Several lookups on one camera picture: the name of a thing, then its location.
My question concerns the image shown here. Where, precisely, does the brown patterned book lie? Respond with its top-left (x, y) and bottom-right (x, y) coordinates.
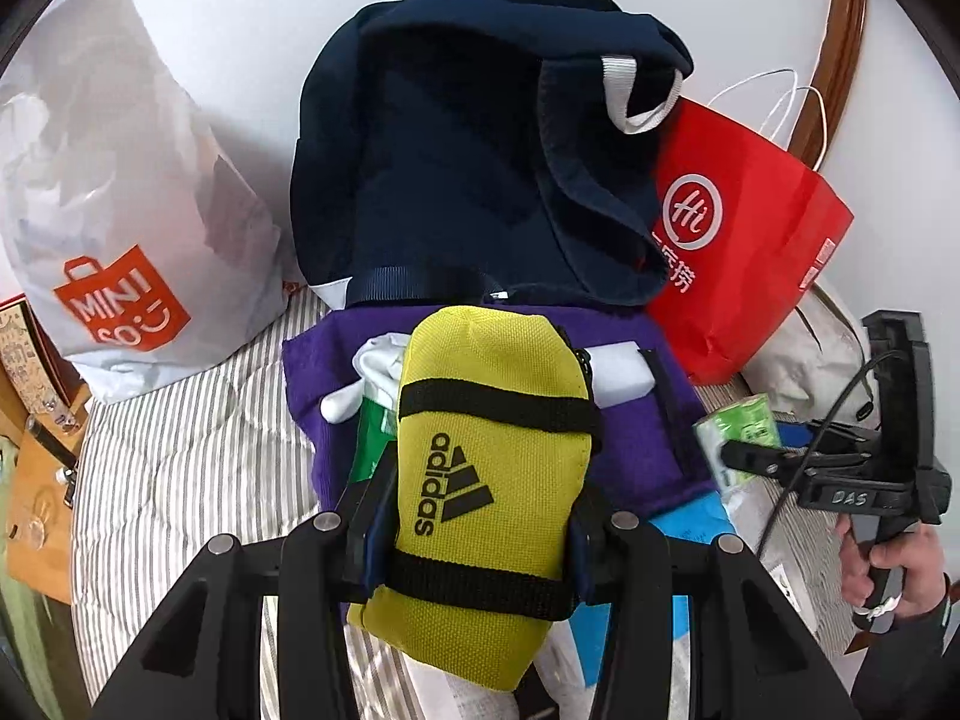
top-left (0, 296), bottom-right (91, 436)

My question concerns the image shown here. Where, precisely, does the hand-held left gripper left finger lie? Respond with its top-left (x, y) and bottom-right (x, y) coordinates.
top-left (90, 457), bottom-right (398, 720)

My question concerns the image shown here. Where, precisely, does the navy blue backpack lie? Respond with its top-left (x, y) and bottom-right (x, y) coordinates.
top-left (289, 0), bottom-right (695, 312)

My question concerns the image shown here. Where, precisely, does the wooden door frame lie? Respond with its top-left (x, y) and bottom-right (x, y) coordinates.
top-left (787, 0), bottom-right (871, 173)

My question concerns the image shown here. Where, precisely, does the red paper bag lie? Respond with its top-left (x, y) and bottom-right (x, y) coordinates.
top-left (641, 67), bottom-right (856, 387)

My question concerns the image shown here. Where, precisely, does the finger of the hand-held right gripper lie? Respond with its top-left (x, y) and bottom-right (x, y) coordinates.
top-left (776, 420), bottom-right (882, 458)
top-left (718, 436), bottom-right (882, 487)

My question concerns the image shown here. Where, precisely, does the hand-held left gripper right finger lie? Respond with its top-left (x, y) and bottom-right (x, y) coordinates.
top-left (566, 480), bottom-right (863, 720)

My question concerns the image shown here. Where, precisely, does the white foam block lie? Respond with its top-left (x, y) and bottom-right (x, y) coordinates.
top-left (589, 341), bottom-right (661, 410)

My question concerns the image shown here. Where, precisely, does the newspaper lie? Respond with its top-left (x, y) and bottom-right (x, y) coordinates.
top-left (409, 480), bottom-right (807, 720)

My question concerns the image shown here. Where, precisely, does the blue tissue box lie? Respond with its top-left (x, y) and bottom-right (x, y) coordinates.
top-left (555, 499), bottom-right (740, 646)

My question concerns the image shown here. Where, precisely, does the purple towel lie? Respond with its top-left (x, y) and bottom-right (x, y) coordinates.
top-left (281, 304), bottom-right (717, 518)

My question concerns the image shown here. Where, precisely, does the dark green tissue pack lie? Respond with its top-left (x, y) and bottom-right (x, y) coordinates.
top-left (349, 397), bottom-right (402, 485)

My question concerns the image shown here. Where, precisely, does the yellow pouch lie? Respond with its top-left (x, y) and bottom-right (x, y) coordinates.
top-left (346, 306), bottom-right (607, 695)

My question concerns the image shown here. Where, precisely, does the light green tissue pack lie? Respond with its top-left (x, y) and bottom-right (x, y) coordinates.
top-left (691, 394), bottom-right (785, 500)

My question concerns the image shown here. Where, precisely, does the person's right forearm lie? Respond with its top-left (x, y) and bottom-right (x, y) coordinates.
top-left (851, 577), bottom-right (960, 720)

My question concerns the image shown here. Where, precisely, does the white sock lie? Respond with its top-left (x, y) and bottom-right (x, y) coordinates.
top-left (321, 336), bottom-right (410, 425)

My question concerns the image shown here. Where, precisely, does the wooden bedside stool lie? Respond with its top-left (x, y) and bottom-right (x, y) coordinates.
top-left (7, 382), bottom-right (95, 605)

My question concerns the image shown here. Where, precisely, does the white plastic shopping bag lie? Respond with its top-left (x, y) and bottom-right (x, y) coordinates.
top-left (0, 0), bottom-right (301, 402)

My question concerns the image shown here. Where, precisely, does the person's right hand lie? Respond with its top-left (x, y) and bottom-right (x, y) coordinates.
top-left (838, 517), bottom-right (952, 620)

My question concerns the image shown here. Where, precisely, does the white fabric bag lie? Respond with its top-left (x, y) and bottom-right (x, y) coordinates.
top-left (742, 285), bottom-right (875, 421)

